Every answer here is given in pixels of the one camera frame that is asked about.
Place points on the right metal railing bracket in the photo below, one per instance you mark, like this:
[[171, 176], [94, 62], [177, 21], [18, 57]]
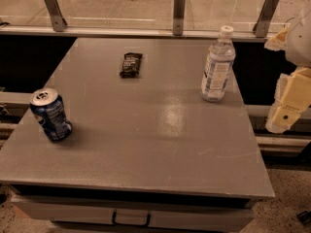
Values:
[[266, 14]]

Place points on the black snack wrapper packet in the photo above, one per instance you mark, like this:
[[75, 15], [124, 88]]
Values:
[[131, 65]]

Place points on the left metal railing bracket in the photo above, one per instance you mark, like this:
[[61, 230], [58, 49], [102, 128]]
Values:
[[59, 23]]

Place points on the clear plastic water bottle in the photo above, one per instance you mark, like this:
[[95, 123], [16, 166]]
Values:
[[219, 62]]

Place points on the metal window rail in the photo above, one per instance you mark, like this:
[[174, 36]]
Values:
[[95, 32]]

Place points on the blue Pepsi soda can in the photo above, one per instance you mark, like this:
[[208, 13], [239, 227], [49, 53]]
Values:
[[47, 106]]

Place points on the middle metal railing bracket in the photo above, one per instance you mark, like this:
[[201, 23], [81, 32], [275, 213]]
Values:
[[178, 17]]

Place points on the grey drawer with black handle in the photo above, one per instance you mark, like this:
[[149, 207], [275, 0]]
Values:
[[76, 215]]

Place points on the metal railing bracket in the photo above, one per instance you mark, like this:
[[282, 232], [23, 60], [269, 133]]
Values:
[[178, 17], [266, 14], [59, 23]]

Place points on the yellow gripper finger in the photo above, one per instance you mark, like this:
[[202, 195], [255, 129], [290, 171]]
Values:
[[292, 98], [278, 41]]

